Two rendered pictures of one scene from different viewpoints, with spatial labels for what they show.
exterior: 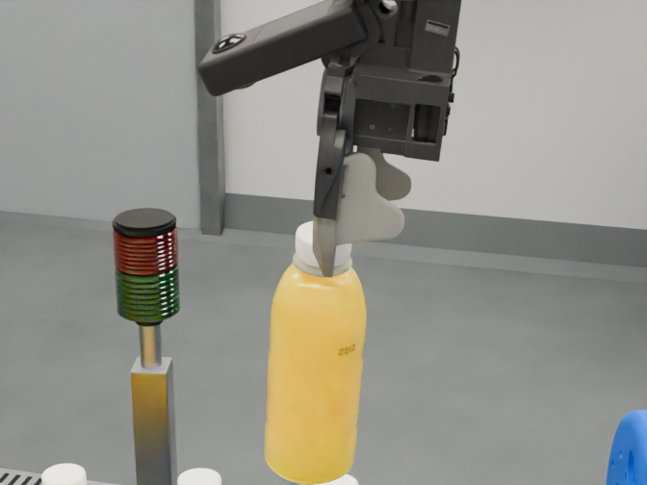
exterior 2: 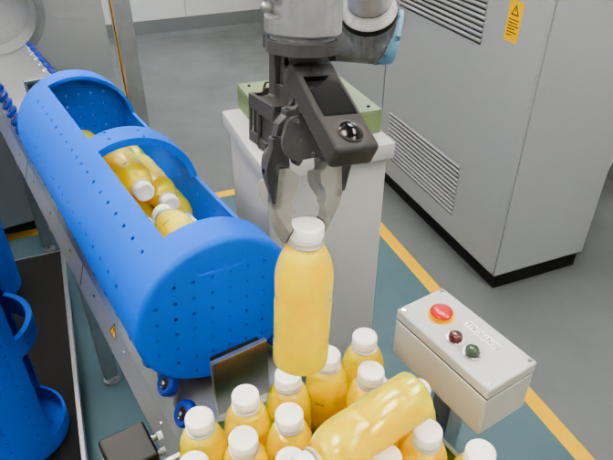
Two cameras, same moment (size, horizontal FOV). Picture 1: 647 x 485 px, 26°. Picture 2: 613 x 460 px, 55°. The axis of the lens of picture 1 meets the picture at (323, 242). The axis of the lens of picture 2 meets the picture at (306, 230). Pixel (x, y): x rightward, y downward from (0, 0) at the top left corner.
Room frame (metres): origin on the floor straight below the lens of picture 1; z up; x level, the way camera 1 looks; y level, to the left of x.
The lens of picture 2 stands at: (1.22, 0.43, 1.76)
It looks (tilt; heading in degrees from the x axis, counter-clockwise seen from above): 35 degrees down; 233
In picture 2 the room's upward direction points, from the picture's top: straight up
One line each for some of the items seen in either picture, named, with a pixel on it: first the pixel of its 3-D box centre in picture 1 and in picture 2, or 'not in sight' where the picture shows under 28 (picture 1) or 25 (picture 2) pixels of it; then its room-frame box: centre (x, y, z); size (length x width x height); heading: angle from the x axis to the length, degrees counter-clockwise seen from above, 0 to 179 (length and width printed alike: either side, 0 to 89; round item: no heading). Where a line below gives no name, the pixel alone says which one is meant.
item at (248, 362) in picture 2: not in sight; (239, 374); (0.91, -0.18, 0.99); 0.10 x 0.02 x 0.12; 176
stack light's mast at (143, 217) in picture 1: (147, 292); not in sight; (1.29, 0.18, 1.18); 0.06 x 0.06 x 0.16
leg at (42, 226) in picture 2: not in sight; (32, 195); (0.84, -2.21, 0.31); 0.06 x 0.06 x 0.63; 86
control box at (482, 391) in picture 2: not in sight; (459, 356); (0.63, 0.04, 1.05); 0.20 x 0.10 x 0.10; 86
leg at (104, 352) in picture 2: not in sight; (95, 319); (0.91, -1.23, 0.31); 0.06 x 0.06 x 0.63; 86
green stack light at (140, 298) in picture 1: (147, 287); not in sight; (1.29, 0.18, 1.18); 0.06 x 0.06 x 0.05
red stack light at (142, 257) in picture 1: (145, 245); not in sight; (1.29, 0.18, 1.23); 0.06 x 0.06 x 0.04
